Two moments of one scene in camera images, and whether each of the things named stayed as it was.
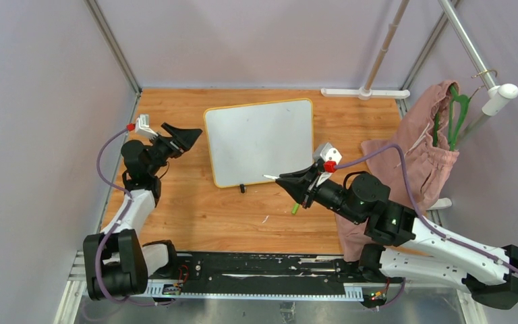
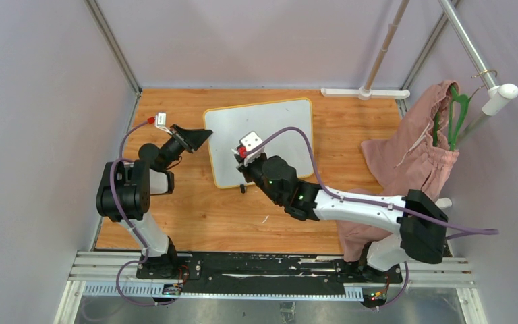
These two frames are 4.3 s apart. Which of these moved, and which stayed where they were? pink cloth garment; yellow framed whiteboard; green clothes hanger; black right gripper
Moved: black right gripper
Stayed: yellow framed whiteboard; green clothes hanger; pink cloth garment
